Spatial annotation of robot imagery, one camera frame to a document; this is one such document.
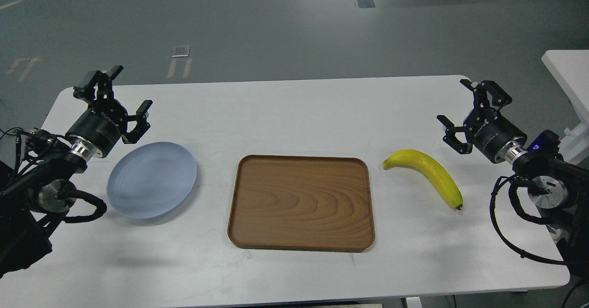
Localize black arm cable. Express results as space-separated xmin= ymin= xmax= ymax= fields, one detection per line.
xmin=62 ymin=189 xmax=108 ymax=224
xmin=489 ymin=175 xmax=589 ymax=266

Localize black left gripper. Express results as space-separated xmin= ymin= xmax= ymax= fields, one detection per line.
xmin=65 ymin=65 xmax=153 ymax=158

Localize yellow banana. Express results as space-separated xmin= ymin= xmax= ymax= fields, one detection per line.
xmin=381 ymin=149 xmax=463 ymax=211

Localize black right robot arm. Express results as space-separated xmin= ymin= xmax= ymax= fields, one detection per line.
xmin=437 ymin=79 xmax=588 ymax=279

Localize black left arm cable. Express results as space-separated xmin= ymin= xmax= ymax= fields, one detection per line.
xmin=62 ymin=189 xmax=108 ymax=224

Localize light blue round plate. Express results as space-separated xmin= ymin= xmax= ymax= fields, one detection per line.
xmin=106 ymin=142 xmax=198 ymax=219

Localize brown wooden tray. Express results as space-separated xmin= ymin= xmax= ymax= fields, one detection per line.
xmin=227 ymin=155 xmax=376 ymax=253

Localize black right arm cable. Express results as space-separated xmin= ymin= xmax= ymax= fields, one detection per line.
xmin=489 ymin=175 xmax=589 ymax=266

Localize white side table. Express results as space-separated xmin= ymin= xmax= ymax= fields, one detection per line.
xmin=542 ymin=49 xmax=589 ymax=161

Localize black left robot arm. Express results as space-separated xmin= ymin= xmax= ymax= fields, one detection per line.
xmin=0 ymin=65 xmax=153 ymax=275

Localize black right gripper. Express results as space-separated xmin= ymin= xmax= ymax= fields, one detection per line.
xmin=436 ymin=79 xmax=527 ymax=164

